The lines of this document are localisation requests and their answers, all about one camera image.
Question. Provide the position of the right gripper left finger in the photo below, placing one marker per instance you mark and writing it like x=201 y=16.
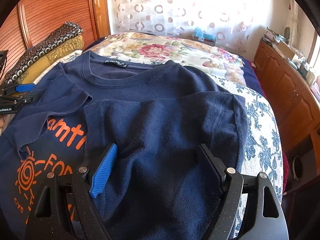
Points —
x=50 y=218

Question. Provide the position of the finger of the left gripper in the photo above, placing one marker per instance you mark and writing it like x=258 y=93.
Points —
x=17 y=88
x=25 y=98

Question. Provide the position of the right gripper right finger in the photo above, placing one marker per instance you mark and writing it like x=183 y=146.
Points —
x=263 y=217

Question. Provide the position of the navy blue printed t-shirt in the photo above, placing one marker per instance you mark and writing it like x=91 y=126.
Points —
x=156 y=115

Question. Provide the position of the mustard folded cloth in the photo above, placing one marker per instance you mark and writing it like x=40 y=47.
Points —
x=27 y=72

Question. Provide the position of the blue floral bed sheet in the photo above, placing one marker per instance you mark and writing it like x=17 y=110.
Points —
x=263 y=152

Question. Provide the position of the dark patterned folded cloth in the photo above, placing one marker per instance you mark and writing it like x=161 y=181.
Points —
x=63 y=33

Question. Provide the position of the colourful floral quilt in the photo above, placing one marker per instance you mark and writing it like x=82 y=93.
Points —
x=151 y=49

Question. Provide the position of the wooden headboard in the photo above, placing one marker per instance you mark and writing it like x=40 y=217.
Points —
x=31 y=21

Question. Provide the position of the wooden side cabinet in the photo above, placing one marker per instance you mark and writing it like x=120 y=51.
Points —
x=294 y=106

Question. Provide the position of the cardboard box on cabinet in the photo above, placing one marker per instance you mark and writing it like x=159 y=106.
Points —
x=285 y=50

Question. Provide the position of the blue item by curtain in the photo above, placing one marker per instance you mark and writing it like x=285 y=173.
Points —
x=201 y=35

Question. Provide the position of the sheer circle-patterned curtain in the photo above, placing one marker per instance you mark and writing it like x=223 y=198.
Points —
x=231 y=23

